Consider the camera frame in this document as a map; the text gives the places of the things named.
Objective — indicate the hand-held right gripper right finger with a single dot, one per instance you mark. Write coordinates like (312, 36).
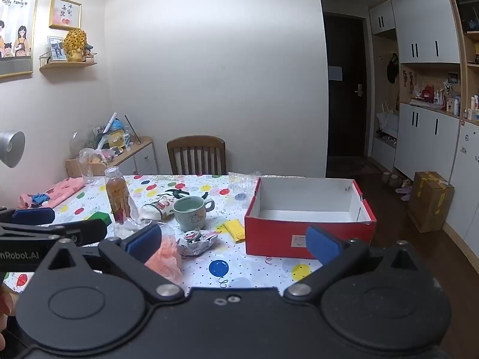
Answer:
(323, 245)

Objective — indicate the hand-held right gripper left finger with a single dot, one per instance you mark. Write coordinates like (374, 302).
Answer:
(144, 241)

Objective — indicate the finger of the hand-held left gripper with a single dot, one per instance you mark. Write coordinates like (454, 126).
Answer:
(33, 215)
(82, 231)

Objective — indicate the green sponge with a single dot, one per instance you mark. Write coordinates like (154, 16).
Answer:
(101, 218)

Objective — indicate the pink mesh bath sponge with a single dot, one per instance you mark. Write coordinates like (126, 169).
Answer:
(166, 260)

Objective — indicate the red cardboard box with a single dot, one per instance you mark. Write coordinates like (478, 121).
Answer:
(310, 198)

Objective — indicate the panda print tissue packet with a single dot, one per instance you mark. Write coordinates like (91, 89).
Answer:
(196, 240)

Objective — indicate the yellow cloth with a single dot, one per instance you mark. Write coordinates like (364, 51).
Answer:
(235, 230)

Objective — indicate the person's left hand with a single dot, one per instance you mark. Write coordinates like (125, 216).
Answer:
(5, 303)

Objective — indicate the blue small object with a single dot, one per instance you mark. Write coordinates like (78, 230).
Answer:
(40, 199)

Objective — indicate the printed can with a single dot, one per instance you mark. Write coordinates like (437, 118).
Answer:
(161, 209)

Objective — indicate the clear bottle amber drink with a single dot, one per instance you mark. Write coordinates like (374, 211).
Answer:
(118, 198)

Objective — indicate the pale green mug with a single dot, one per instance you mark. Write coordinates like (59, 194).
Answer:
(191, 213)

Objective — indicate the grey lamp head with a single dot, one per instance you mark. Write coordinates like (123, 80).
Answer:
(11, 149)

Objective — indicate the clear bag of snacks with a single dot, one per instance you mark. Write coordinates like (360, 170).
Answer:
(97, 155)

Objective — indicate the wooden white sideboard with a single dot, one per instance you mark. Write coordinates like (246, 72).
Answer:
(136, 159)

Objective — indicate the door mat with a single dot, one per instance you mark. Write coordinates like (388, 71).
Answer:
(348, 164)

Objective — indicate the balloon print tablecloth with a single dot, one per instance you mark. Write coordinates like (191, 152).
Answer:
(243, 269)

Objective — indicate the beige floor cup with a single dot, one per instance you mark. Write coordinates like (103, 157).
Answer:
(394, 180)
(386, 177)

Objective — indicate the purple slippers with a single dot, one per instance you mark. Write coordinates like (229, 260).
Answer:
(404, 193)

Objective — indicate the yellow container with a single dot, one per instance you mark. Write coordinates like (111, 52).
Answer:
(115, 138)

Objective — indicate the clear plastic bag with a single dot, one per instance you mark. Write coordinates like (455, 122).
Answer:
(243, 185)

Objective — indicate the wooden chair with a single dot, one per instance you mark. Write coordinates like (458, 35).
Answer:
(196, 155)

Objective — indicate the white stick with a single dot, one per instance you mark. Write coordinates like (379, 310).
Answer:
(108, 125)

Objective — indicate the thin dark stick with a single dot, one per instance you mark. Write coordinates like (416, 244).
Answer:
(133, 130)

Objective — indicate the brown cardboard box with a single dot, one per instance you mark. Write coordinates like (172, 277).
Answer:
(430, 200)

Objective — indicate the dark door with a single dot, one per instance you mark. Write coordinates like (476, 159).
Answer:
(344, 112)

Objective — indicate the white shopping bag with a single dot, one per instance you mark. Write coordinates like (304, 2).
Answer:
(387, 119)

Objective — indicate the white lower cabinet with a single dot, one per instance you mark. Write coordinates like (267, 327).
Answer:
(426, 138)

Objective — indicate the small figurine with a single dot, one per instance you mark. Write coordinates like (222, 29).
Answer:
(89, 54)

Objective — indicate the gold ornament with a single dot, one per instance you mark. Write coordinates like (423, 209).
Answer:
(76, 45)

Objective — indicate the red item on counter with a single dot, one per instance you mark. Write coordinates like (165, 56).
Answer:
(426, 92)

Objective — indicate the black hanging bag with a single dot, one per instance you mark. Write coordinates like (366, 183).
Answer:
(392, 68)

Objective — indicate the white upper cabinets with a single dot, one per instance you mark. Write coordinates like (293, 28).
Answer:
(419, 18)

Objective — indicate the wooden wall shelf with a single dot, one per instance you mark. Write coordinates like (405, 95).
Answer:
(67, 65)

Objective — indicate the small photo frame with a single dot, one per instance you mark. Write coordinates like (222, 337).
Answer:
(57, 48)

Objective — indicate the family picture frame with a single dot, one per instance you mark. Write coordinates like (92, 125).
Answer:
(15, 33)

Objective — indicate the small gold picture frame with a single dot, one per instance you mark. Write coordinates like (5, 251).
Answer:
(65, 13)

